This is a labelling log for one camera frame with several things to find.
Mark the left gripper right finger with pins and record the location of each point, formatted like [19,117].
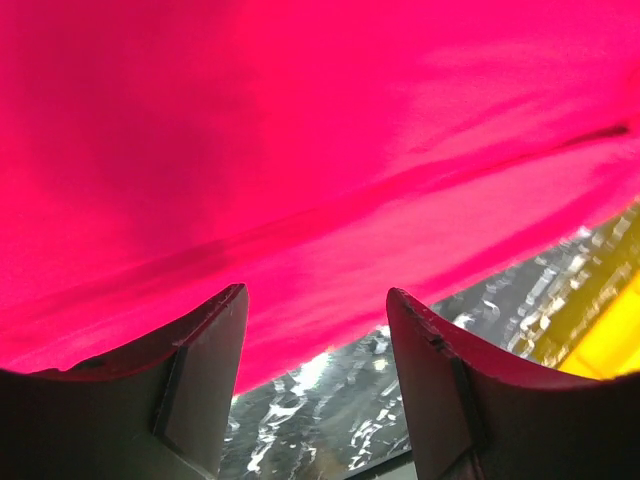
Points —
[475,411]

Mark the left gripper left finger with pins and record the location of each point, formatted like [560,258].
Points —
[155,408]

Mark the red polo shirt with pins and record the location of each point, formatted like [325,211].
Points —
[320,152]

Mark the yellow plastic bin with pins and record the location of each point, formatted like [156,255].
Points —
[611,347]

